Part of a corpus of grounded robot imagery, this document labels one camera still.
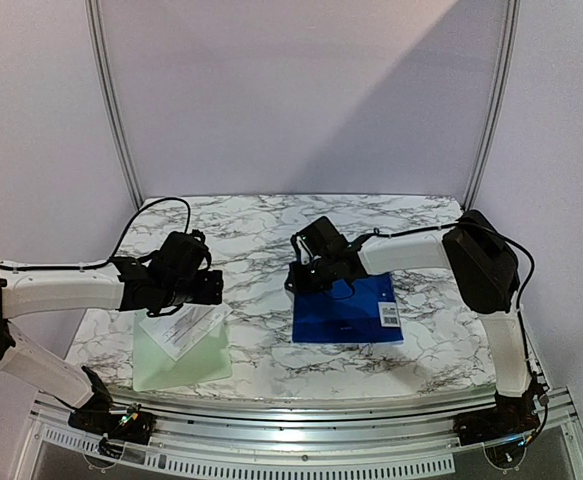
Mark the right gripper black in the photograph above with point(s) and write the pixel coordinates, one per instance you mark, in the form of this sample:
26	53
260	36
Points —
297	279

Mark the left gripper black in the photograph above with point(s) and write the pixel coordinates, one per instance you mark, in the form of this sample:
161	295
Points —
211	292

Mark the blue file folder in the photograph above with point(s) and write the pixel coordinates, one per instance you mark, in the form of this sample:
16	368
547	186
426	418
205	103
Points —
346	314

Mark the printed white paper sheet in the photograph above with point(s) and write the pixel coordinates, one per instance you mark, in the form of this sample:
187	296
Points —
180	332

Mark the green translucent clipboard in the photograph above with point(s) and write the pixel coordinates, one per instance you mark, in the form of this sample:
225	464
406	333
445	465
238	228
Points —
152	369

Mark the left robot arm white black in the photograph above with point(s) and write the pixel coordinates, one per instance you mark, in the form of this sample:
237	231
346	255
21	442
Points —
161	283

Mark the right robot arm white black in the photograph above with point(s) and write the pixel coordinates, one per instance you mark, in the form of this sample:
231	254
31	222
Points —
483	262

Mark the white barcode sticker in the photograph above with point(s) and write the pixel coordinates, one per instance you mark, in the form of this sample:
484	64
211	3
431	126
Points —
389	315

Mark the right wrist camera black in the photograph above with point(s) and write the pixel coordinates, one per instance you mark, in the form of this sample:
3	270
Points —
302	254

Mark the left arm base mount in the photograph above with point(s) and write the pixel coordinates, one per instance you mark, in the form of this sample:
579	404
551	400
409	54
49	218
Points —
134	425

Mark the aluminium front rail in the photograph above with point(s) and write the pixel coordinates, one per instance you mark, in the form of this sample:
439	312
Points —
408	438

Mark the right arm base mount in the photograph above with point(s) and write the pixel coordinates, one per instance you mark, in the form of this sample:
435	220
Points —
507	429

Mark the left aluminium corner post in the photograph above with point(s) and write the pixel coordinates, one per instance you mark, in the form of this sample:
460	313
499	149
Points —
95	20

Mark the aluminium corner post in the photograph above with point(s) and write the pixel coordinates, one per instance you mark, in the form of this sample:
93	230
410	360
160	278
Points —
495	103
95	20

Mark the right aluminium corner post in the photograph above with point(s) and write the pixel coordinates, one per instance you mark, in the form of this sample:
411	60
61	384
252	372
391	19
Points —
495	103

